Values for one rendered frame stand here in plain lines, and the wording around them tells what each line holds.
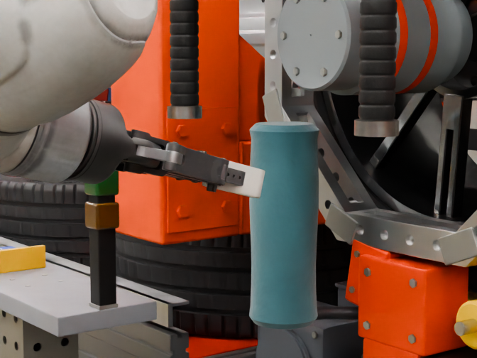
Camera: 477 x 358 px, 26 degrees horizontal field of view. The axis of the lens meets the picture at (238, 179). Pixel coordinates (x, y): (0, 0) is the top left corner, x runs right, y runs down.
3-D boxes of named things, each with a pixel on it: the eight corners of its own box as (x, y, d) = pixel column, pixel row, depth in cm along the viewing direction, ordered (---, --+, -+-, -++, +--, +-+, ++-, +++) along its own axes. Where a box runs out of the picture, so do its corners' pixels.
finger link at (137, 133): (127, 128, 95) (136, 129, 94) (218, 153, 103) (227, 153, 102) (118, 170, 95) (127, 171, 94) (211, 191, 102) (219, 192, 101)
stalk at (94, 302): (118, 307, 155) (116, 170, 153) (99, 310, 154) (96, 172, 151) (107, 302, 158) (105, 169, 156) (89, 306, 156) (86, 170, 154)
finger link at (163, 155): (111, 132, 94) (145, 135, 90) (157, 143, 97) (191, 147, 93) (106, 158, 94) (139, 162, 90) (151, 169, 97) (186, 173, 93)
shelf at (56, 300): (157, 319, 160) (157, 300, 159) (58, 337, 150) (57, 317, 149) (34, 272, 194) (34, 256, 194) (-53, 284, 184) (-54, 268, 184)
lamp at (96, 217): (121, 228, 154) (120, 202, 153) (96, 231, 152) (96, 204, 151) (107, 224, 157) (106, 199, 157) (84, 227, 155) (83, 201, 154)
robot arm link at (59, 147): (-3, 69, 92) (54, 85, 96) (-24, 170, 91) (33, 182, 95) (52, 70, 85) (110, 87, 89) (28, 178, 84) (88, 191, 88)
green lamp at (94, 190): (120, 194, 153) (119, 168, 153) (96, 197, 151) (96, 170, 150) (106, 192, 156) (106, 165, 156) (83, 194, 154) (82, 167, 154)
